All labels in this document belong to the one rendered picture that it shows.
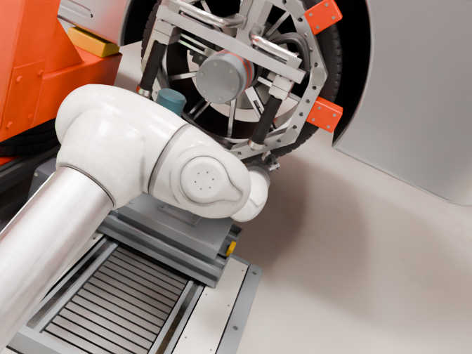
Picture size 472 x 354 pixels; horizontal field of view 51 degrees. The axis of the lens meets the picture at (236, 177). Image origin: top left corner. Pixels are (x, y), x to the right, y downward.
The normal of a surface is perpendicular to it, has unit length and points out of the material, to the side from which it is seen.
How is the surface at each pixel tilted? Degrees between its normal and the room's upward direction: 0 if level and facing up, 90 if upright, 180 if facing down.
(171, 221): 0
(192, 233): 0
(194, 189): 62
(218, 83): 90
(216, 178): 68
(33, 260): 47
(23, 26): 90
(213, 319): 0
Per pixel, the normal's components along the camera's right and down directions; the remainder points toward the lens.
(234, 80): -0.22, 0.36
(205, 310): 0.38, -0.83
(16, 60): 0.90, 0.44
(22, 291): 0.72, 0.02
